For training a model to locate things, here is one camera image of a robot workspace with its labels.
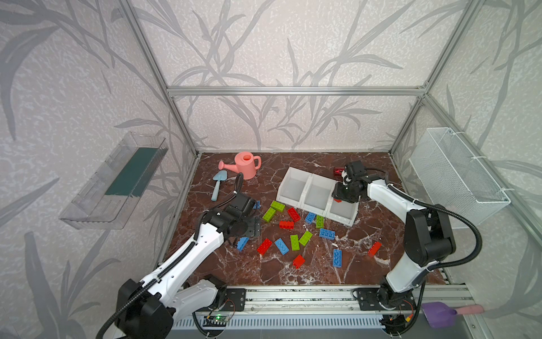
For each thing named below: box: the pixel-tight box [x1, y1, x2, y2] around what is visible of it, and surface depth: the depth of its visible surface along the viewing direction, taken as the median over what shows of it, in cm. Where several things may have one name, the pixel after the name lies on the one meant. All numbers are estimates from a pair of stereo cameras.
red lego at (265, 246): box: [256, 238, 274, 256], surface depth 88 cm
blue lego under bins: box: [304, 211, 317, 224], surface depth 95 cm
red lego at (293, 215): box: [287, 206, 302, 223], surface depth 96 cm
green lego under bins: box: [315, 214, 324, 229], surface depth 95 cm
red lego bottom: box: [292, 254, 306, 270], surface depth 84 cm
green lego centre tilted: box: [298, 230, 313, 247], surface depth 90 cm
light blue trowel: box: [211, 170, 228, 202], surface depth 107 cm
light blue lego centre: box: [274, 237, 290, 256], surface depth 88 cm
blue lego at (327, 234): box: [318, 228, 336, 241], surface depth 91 cm
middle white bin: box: [299, 173, 337, 216], surface depth 102 cm
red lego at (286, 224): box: [278, 220, 295, 230], surface depth 93 cm
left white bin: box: [275, 166, 312, 209], surface depth 104 cm
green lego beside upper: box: [262, 206, 276, 223], surface depth 96 cm
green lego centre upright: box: [290, 234, 300, 251], surface depth 88 cm
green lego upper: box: [270, 200, 286, 213], surface depth 98 cm
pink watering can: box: [218, 151, 262, 181], surface depth 107 cm
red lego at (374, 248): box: [367, 241, 383, 258], surface depth 86 cm
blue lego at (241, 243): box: [236, 237, 250, 253], surface depth 86 cm
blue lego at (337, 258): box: [333, 248, 343, 268], surface depth 82 cm
